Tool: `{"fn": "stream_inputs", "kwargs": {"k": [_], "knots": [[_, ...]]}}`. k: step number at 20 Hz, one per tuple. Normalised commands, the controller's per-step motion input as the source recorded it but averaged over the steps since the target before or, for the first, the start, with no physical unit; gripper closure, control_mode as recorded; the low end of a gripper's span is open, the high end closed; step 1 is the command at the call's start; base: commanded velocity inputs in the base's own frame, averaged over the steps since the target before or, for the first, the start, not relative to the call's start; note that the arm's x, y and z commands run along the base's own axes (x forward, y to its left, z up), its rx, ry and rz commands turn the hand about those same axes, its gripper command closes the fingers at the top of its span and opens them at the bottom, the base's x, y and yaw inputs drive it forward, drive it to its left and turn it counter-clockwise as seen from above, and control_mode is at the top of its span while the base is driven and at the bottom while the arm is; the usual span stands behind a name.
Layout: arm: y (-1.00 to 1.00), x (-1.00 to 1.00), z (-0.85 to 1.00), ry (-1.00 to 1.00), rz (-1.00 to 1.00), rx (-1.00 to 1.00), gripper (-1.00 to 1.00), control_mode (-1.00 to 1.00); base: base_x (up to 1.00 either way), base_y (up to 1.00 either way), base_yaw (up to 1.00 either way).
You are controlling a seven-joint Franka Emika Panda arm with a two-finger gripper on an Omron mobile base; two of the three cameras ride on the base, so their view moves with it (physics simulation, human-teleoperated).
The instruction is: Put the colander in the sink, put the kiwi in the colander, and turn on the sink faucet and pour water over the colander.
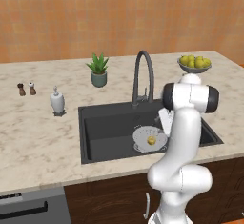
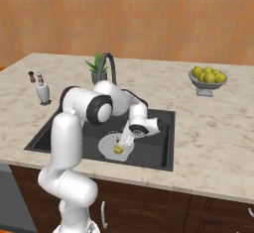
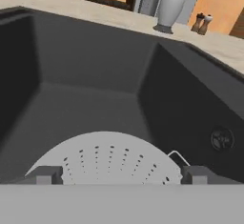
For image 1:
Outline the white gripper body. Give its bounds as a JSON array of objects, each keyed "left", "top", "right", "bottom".
[{"left": 157, "top": 107, "right": 175, "bottom": 137}]

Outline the dark grey curved faucet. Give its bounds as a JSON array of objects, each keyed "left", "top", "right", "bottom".
[{"left": 131, "top": 50, "right": 155, "bottom": 109}]

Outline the dark grey sink basin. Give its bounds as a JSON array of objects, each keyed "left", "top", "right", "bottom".
[{"left": 77, "top": 98, "right": 225, "bottom": 166}]

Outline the grey fruit bowl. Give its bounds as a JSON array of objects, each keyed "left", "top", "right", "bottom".
[{"left": 176, "top": 59, "right": 213, "bottom": 75}]

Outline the green plant in teal pot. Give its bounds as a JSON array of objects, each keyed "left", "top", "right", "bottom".
[{"left": 85, "top": 52, "right": 111, "bottom": 89}]

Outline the dark brown cupboard door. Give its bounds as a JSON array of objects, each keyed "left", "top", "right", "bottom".
[
  {"left": 63, "top": 172, "right": 164, "bottom": 224},
  {"left": 185, "top": 156, "right": 244, "bottom": 224}
]

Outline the white soap dispenser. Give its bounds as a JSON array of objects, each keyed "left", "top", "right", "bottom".
[{"left": 49, "top": 85, "right": 68, "bottom": 118}]

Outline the brown white-topped salt shaker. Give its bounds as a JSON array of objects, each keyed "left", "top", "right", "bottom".
[{"left": 28, "top": 81, "right": 37, "bottom": 96}]

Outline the brown pepper shaker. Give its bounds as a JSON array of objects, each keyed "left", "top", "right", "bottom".
[{"left": 16, "top": 82, "right": 27, "bottom": 97}]

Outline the grey dishwasher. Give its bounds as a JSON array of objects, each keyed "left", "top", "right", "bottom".
[{"left": 0, "top": 186, "right": 72, "bottom": 224}]

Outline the silver cupboard handle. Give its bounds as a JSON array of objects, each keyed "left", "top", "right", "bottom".
[{"left": 143, "top": 192, "right": 152, "bottom": 220}]

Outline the black dishwasher handle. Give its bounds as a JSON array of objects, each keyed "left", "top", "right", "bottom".
[{"left": 0, "top": 200, "right": 49, "bottom": 221}]

